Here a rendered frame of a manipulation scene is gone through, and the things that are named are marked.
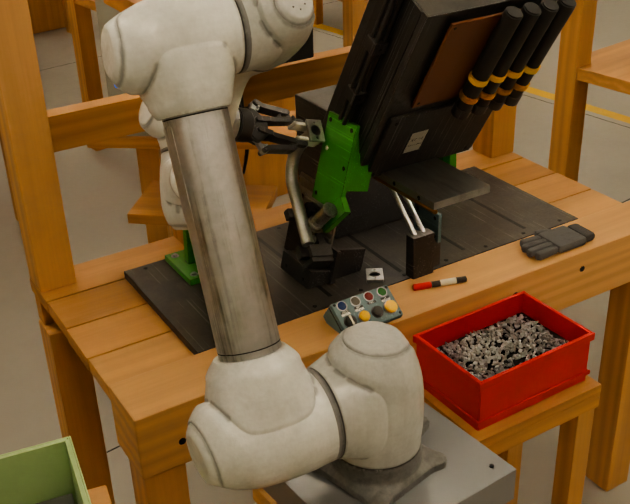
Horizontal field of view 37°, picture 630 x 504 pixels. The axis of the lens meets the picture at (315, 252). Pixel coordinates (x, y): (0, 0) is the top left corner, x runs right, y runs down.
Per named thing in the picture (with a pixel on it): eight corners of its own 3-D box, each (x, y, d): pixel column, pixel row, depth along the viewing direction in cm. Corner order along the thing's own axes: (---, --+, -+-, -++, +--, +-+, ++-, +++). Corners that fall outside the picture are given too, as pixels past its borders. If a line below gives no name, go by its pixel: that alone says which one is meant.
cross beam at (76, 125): (476, 54, 282) (477, 24, 278) (47, 154, 224) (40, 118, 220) (465, 50, 286) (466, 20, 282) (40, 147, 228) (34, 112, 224)
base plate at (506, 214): (577, 224, 250) (578, 217, 249) (198, 360, 201) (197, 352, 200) (474, 172, 282) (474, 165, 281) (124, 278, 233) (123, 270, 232)
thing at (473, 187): (489, 197, 216) (490, 185, 215) (433, 215, 209) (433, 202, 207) (389, 144, 246) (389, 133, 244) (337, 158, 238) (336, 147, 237)
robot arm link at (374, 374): (442, 450, 160) (446, 341, 149) (347, 488, 152) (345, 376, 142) (390, 399, 172) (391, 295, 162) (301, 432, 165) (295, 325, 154)
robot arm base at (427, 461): (464, 452, 167) (465, 427, 165) (379, 518, 154) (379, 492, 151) (386, 408, 179) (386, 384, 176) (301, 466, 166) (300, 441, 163)
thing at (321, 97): (430, 210, 256) (433, 89, 240) (334, 241, 242) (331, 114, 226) (390, 187, 270) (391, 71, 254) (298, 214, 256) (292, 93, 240)
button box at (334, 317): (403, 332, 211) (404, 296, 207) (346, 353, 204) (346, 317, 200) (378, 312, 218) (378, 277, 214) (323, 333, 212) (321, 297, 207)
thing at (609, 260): (665, 268, 255) (674, 218, 248) (143, 481, 188) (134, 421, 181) (625, 247, 266) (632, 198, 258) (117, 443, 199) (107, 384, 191)
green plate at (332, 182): (366, 213, 222) (386, 126, 214) (337, 214, 218) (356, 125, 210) (339, 196, 231) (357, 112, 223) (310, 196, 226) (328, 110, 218)
